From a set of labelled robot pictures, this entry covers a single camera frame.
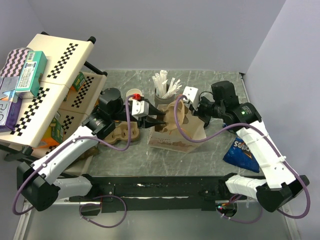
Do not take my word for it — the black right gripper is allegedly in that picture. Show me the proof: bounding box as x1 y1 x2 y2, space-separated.
189 95 225 123

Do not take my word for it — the cardboard cup carrier tray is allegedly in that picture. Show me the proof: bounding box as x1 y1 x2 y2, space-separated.
104 121 140 145

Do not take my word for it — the brown paper takeout bag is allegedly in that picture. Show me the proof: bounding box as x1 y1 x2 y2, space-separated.
147 100 207 153

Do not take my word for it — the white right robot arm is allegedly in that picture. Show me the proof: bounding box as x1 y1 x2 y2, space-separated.
183 80 311 219

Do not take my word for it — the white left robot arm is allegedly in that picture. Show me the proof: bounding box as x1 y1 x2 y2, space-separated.
12 87 165 215

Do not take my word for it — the grey straw holder cup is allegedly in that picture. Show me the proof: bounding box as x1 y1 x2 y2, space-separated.
154 89 175 108

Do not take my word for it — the blue chips bag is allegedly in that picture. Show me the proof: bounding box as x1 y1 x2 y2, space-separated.
223 136 260 173

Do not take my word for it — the green box middle shelf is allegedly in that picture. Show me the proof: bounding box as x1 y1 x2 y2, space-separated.
70 71 86 92

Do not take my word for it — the cream checkered shelf rack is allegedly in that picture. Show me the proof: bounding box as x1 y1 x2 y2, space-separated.
0 32 108 163

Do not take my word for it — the green orange box lower shelf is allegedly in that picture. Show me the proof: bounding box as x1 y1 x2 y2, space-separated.
37 117 64 148

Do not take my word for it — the teal cardboard box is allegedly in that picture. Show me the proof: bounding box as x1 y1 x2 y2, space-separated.
15 51 48 99

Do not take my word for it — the purple product box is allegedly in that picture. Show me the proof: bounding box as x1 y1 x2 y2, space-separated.
0 97 22 133

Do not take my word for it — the silver grey small box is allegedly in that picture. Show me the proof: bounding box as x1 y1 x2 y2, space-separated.
0 76 19 103

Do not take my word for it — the pink wavy patterned can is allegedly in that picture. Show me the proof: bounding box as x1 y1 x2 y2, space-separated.
0 47 31 78

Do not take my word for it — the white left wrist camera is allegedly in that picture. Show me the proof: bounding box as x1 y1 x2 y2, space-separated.
131 93 150 120

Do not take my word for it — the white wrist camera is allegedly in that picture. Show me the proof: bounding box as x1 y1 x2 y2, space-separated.
131 93 150 120
182 86 200 109

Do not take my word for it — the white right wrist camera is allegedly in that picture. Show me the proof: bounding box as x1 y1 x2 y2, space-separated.
182 86 200 109

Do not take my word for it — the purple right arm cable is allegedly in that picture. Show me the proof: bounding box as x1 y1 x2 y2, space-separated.
173 94 311 223

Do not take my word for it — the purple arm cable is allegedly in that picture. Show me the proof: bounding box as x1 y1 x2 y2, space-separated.
173 94 311 223
12 96 136 228

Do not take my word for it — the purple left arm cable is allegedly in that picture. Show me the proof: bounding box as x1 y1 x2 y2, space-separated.
12 96 136 228

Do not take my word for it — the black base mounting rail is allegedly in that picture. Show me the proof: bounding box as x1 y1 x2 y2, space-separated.
68 173 261 213

